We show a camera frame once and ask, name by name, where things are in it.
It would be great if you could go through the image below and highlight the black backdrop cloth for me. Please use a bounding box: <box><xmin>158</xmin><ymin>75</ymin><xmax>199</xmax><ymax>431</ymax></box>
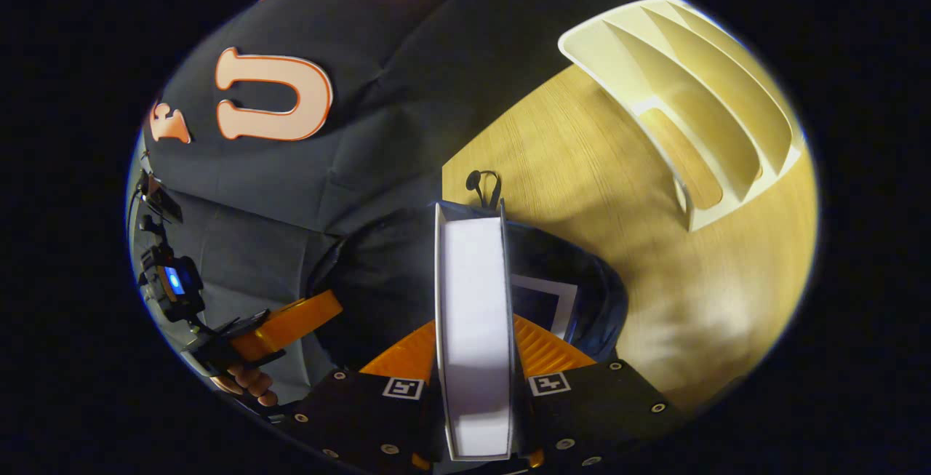
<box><xmin>131</xmin><ymin>0</ymin><xmax>674</xmax><ymax>410</ymax></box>

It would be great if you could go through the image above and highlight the blue schoolbag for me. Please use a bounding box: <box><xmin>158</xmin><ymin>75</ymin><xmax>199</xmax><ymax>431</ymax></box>
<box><xmin>308</xmin><ymin>169</ymin><xmax>631</xmax><ymax>375</ymax></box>

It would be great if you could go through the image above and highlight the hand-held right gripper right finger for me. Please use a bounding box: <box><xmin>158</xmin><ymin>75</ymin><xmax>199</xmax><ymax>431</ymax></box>
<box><xmin>513</xmin><ymin>315</ymin><xmax>688</xmax><ymax>470</ymax></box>

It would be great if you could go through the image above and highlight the dark blue cover book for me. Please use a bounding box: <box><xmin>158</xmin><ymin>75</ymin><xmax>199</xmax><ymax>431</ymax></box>
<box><xmin>509</xmin><ymin>274</ymin><xmax>580</xmax><ymax>340</ymax></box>

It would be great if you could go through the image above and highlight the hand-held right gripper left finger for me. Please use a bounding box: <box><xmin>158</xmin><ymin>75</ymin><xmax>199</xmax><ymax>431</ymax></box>
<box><xmin>280</xmin><ymin>320</ymin><xmax>446</xmax><ymax>474</ymax></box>

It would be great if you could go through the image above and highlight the white bookshelf rack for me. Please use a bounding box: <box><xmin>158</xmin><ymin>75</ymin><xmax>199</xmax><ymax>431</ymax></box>
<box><xmin>557</xmin><ymin>0</ymin><xmax>805</xmax><ymax>233</ymax></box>

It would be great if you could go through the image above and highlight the grey white cover book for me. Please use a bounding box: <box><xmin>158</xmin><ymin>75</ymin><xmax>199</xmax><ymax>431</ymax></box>
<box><xmin>433</xmin><ymin>202</ymin><xmax>519</xmax><ymax>463</ymax></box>

